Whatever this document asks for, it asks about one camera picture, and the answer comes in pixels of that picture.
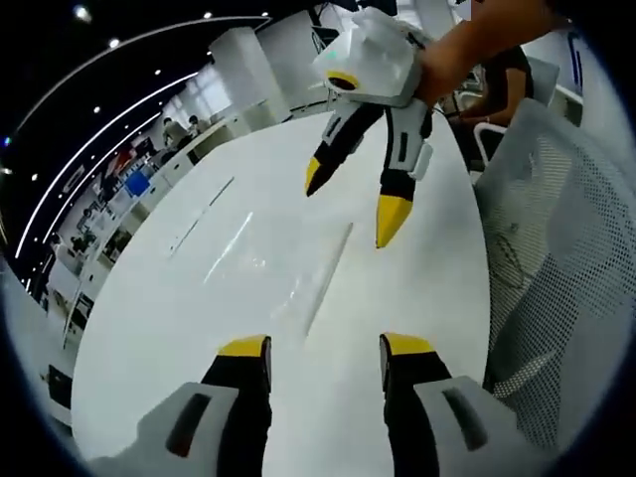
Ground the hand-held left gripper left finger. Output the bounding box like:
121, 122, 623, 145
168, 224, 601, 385
88, 334, 273, 477

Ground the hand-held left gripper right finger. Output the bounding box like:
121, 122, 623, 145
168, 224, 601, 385
379, 332, 536, 477

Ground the clear resealable bag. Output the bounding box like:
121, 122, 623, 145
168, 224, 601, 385
201, 211, 357, 344

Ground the person's right hand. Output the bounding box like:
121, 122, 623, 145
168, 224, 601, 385
415, 24, 491, 108

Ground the white square pillar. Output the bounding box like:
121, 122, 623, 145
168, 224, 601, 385
208, 27, 294, 135

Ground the white long counter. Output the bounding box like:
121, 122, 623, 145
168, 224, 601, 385
47, 118, 239, 339

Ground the dark rectangular object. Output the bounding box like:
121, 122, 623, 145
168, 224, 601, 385
47, 364, 75, 413

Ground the white flat strip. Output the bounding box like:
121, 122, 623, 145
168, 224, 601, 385
168, 176, 236, 255

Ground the grey mesh office chair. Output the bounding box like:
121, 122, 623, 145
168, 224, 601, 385
471, 96, 636, 451

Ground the blue storage box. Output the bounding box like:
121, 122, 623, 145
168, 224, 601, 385
123, 171, 153, 198

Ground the long ceiling light strip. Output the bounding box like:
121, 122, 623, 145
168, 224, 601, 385
14, 71, 201, 257
46, 107, 165, 240

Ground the red white wall banner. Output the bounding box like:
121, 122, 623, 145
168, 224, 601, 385
98, 143, 143, 175

